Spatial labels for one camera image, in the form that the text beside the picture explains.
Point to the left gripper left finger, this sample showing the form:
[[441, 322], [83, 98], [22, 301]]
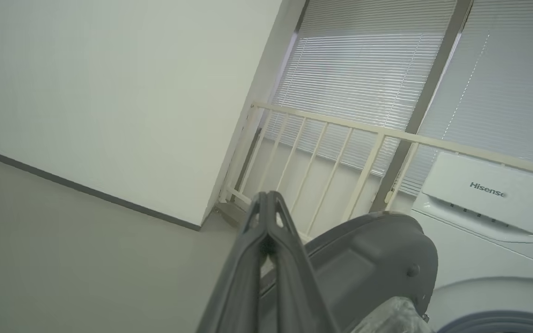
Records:
[[238, 286]]

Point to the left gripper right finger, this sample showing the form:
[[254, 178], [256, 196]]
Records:
[[294, 286]]

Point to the grey round washer door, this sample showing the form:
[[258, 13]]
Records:
[[363, 259]]

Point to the white front-load washing machine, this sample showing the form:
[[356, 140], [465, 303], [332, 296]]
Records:
[[479, 277]]

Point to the grey rubber door gasket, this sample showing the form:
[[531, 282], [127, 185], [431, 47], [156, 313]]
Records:
[[502, 321]]

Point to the dark grey skirting board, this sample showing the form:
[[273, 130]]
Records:
[[109, 194]]

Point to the cream metal window railing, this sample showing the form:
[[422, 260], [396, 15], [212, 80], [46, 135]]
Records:
[[322, 121]]

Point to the white Hisense detergent drawer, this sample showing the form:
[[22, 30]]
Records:
[[479, 203]]

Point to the white window blind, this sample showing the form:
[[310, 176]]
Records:
[[363, 64], [511, 83]]

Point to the grey window frame mullion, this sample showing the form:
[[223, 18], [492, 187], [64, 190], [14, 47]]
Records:
[[426, 92]]

